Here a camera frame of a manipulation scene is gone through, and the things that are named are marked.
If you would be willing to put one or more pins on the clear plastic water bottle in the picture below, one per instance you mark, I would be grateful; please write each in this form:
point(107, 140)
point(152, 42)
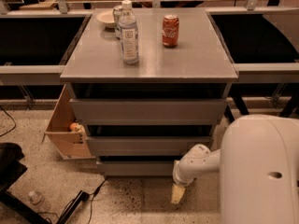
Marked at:
point(128, 33)

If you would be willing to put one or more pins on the black bar on floor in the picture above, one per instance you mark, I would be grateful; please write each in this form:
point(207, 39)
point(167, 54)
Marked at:
point(71, 207)

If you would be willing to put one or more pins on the orange fruit in box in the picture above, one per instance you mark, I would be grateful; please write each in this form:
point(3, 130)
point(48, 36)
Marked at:
point(73, 126)

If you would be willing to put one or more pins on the grey drawer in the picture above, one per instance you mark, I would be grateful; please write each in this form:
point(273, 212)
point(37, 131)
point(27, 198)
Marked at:
point(135, 168)
point(148, 111)
point(144, 146)

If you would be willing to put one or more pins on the plastic bottle on floor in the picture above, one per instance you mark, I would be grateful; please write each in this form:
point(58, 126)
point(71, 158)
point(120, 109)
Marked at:
point(38, 201)

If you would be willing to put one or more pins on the white ceramic bowl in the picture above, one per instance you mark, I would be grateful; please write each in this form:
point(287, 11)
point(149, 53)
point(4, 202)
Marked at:
point(106, 18)

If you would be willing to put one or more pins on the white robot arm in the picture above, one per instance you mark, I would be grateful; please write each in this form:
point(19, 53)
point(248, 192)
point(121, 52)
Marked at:
point(258, 164)

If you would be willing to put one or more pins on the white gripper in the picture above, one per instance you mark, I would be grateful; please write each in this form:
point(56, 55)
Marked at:
point(179, 177)

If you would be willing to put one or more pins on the grey bottom drawer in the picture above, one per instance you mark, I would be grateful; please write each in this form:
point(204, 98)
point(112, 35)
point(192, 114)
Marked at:
point(135, 168)

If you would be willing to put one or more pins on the black chair base left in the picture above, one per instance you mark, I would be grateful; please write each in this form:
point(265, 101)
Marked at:
point(10, 171)

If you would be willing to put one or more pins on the grey middle drawer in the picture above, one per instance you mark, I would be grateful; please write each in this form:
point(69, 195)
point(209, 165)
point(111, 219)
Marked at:
point(144, 146)

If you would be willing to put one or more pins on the red cola can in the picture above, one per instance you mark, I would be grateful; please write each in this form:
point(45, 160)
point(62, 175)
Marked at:
point(170, 30)

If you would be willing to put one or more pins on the grey drawer cabinet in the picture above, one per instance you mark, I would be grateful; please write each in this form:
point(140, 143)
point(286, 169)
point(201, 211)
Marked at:
point(197, 68)

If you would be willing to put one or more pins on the grey top drawer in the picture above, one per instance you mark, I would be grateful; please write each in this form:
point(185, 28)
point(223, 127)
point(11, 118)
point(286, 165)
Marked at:
point(148, 111)

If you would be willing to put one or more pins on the cardboard box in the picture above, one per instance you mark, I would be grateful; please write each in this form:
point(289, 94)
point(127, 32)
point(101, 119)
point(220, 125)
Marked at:
point(70, 145)

